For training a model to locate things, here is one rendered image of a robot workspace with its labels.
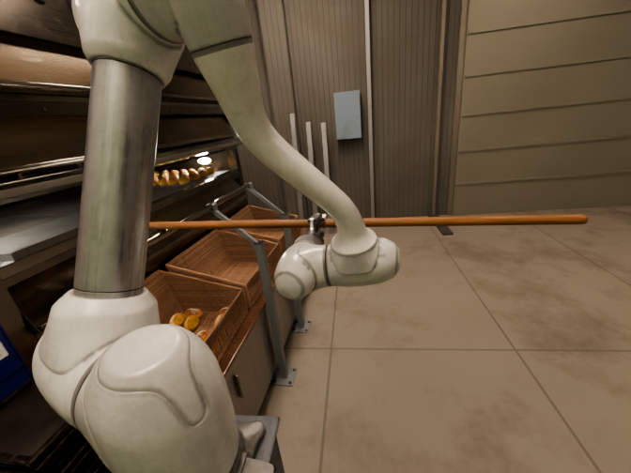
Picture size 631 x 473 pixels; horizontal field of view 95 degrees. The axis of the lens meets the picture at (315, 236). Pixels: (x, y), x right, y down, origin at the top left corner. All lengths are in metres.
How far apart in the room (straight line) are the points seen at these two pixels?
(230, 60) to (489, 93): 4.21
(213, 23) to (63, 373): 0.54
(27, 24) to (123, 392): 1.40
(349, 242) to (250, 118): 0.30
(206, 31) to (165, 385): 0.47
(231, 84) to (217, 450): 0.53
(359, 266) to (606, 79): 4.76
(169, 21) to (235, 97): 0.13
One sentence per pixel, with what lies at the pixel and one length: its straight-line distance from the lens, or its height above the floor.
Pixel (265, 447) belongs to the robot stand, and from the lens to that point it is 0.63.
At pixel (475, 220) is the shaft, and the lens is 1.03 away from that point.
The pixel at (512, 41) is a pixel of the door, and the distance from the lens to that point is 4.68.
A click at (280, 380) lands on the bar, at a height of 0.01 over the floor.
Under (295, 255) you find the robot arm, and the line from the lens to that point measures 0.67.
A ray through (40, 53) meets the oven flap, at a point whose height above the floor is 1.84.
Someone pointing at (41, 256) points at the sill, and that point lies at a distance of 1.44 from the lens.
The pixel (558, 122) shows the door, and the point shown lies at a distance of 4.97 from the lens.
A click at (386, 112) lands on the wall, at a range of 4.32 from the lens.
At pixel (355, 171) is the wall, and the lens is 4.36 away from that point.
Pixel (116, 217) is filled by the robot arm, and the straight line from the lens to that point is 0.56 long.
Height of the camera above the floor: 1.52
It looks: 22 degrees down
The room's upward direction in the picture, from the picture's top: 6 degrees counter-clockwise
